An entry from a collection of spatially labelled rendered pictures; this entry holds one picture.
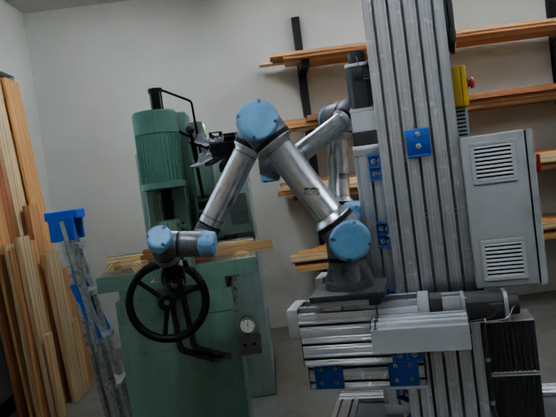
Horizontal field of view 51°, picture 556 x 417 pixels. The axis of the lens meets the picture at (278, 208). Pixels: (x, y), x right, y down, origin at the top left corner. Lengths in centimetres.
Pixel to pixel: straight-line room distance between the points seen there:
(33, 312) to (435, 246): 237
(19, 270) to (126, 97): 181
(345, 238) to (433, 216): 41
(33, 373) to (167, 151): 174
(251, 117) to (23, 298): 224
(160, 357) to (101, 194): 266
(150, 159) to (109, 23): 272
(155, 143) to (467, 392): 142
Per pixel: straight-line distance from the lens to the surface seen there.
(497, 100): 447
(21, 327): 359
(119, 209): 475
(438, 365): 202
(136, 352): 231
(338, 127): 223
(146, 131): 230
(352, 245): 161
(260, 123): 159
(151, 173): 230
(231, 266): 221
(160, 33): 481
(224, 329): 225
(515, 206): 189
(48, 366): 365
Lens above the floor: 118
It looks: 3 degrees down
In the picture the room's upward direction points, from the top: 7 degrees counter-clockwise
